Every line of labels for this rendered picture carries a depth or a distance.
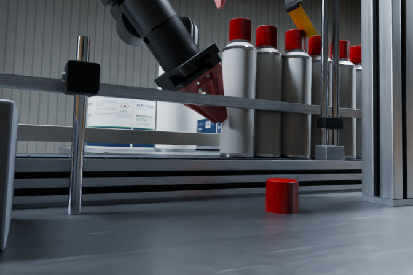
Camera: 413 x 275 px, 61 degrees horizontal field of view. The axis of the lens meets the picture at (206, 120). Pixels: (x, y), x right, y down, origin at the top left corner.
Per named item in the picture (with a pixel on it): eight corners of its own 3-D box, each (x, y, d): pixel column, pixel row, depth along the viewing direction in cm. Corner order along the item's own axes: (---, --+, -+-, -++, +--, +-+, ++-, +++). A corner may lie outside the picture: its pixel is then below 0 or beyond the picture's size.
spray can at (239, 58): (241, 156, 55) (243, 29, 57) (262, 158, 51) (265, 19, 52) (212, 156, 52) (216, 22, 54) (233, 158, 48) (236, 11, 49)
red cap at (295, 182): (273, 214, 34) (274, 180, 35) (260, 208, 38) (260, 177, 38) (305, 213, 35) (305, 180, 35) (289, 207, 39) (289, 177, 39)
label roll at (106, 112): (79, 147, 109) (82, 100, 110) (141, 148, 119) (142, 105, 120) (94, 148, 92) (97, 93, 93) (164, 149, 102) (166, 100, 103)
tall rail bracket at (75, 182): (82, 202, 38) (90, 53, 39) (93, 215, 31) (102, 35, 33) (50, 204, 36) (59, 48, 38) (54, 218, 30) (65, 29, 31)
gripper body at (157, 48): (192, 67, 54) (165, 26, 53) (224, 53, 45) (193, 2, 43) (160, 91, 52) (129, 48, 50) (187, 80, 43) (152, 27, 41)
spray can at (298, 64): (300, 157, 59) (301, 38, 60) (318, 159, 54) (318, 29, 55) (271, 156, 58) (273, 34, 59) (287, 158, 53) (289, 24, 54)
